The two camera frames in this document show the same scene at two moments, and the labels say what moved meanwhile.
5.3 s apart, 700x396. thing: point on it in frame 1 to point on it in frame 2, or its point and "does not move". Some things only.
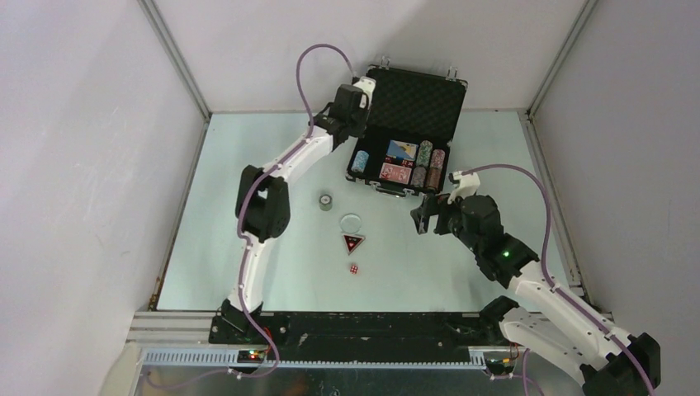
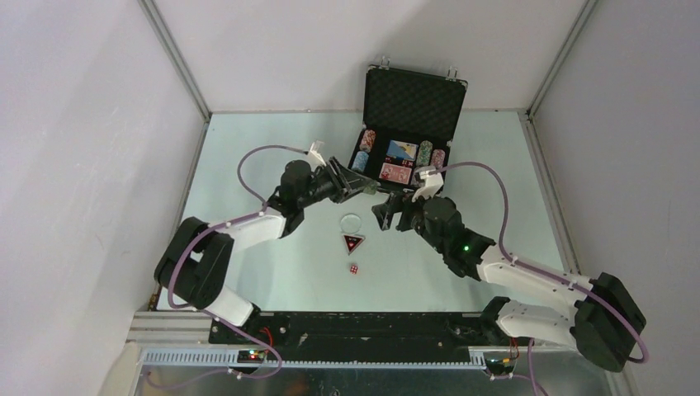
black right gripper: [433, 205] to [397, 203]
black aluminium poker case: [404, 148] does not move
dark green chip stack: [325, 202] to [371, 187]
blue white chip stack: [360, 161] does not move
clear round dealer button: [351, 223] does not move
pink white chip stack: [437, 158] does not move
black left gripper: [363, 110] to [346, 182]
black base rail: [356, 330] does not move
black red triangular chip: [352, 242] does not move
